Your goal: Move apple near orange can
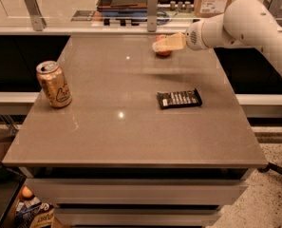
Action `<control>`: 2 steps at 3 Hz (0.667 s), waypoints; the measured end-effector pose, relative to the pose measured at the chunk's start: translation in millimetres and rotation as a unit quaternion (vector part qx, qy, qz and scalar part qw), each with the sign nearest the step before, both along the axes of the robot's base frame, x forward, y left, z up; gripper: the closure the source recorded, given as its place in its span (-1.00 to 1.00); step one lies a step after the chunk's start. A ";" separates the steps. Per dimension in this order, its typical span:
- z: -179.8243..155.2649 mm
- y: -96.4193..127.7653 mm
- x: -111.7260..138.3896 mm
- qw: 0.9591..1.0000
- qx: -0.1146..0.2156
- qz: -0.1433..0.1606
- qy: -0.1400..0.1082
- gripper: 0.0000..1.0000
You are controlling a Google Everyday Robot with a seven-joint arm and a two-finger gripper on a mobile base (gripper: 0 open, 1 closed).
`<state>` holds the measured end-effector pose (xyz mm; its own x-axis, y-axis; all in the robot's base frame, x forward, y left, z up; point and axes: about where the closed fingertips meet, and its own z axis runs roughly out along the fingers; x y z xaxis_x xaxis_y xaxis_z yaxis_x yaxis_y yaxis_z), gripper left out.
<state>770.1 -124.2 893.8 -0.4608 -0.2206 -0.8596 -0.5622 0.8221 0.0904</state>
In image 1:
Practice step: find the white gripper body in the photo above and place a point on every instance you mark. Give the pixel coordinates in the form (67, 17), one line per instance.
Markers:
(194, 37)

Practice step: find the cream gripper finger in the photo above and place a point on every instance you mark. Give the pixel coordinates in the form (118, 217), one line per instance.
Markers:
(171, 42)

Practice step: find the red apple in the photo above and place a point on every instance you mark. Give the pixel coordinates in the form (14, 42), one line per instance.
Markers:
(163, 53)

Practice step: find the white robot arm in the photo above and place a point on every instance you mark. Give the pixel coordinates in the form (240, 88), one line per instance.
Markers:
(244, 23)

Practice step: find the orange soda can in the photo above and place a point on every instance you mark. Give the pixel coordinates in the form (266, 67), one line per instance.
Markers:
(53, 82)

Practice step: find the upper grey drawer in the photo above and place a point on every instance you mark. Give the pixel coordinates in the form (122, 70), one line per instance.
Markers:
(156, 192)

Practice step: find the grey drawer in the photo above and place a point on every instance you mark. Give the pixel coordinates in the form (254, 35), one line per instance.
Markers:
(109, 217)
(156, 192)

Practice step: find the lower grey drawer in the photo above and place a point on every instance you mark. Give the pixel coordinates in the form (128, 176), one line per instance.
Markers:
(109, 217)

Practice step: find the small orange fruit in bin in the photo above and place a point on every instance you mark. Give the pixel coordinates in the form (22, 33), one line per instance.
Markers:
(27, 194)

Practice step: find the dark bin at left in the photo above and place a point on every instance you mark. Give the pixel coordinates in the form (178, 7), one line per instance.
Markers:
(11, 180)

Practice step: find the snack bag in bin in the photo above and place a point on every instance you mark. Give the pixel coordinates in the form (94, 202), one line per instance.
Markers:
(33, 214)

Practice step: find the middle metal glass bracket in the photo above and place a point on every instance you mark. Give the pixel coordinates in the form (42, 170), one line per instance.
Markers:
(152, 9)

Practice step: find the left metal glass bracket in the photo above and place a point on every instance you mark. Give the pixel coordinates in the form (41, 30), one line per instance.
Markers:
(37, 20)

